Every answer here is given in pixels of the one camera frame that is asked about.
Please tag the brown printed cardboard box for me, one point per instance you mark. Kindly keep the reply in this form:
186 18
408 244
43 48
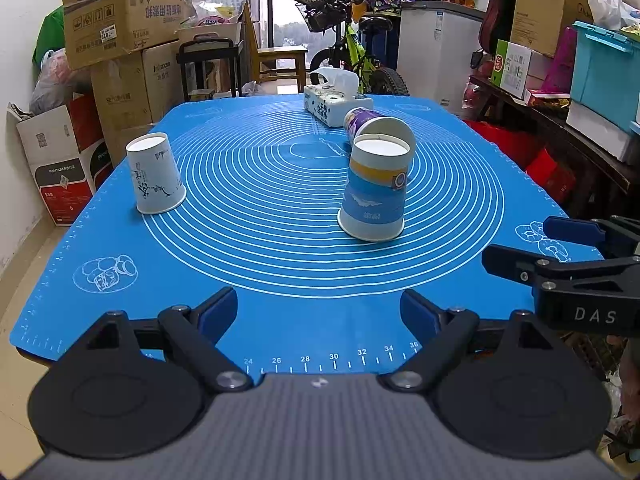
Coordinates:
130 90

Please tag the white plastic bag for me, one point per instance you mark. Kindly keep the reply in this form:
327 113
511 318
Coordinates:
602 5

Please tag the clear plastic bags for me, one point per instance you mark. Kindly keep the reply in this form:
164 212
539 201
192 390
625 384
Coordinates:
220 5

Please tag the white and red printer box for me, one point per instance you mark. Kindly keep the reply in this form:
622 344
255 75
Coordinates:
55 160

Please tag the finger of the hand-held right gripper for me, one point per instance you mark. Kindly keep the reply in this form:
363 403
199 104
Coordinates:
510 262
570 230

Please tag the teal plastic storage bin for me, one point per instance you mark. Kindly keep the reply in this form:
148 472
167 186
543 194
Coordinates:
605 75

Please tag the large open cardboard box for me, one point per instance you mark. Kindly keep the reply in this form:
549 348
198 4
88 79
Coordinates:
125 20

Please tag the green and white carton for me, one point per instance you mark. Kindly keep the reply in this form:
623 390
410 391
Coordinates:
515 67

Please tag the pink bag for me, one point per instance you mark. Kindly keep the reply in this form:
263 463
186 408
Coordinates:
562 65

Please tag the red bags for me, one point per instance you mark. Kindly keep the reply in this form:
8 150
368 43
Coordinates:
545 170

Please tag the wooden chair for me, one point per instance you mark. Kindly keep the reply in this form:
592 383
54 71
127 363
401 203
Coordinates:
280 52

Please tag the blue silicone baking mat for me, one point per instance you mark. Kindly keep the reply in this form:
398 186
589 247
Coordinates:
280 270

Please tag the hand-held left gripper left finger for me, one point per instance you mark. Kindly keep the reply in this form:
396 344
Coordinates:
221 310

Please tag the tall brown cardboard box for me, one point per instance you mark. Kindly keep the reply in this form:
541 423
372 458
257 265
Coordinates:
545 5

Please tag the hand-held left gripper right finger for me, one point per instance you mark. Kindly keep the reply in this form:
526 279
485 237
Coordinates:
417 312

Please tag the black utility cart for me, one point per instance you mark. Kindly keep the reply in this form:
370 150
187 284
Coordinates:
210 45

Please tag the grey and red plastic bag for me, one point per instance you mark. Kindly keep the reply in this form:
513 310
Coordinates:
55 80

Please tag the white patterned tissue box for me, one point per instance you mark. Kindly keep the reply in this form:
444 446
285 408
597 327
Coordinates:
325 102

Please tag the blue and yellow paper cup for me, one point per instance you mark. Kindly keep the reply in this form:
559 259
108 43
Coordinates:
372 200

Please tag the white chest freezer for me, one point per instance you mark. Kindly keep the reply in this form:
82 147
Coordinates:
435 55

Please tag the dark wooden sideboard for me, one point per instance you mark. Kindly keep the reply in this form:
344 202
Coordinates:
575 160

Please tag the green cloth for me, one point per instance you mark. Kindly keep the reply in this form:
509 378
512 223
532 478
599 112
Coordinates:
50 30

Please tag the dark red instrument bag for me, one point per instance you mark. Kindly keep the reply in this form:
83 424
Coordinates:
497 10

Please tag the green and black bicycle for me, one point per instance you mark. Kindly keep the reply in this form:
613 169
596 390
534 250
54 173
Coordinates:
357 55

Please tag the purple paper cup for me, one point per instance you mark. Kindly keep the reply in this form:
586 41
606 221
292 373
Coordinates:
362 120

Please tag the white paper cup ink drawing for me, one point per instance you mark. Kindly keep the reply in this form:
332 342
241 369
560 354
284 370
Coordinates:
152 180

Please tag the white plastic storage bin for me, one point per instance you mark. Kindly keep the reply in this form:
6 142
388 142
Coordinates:
595 127

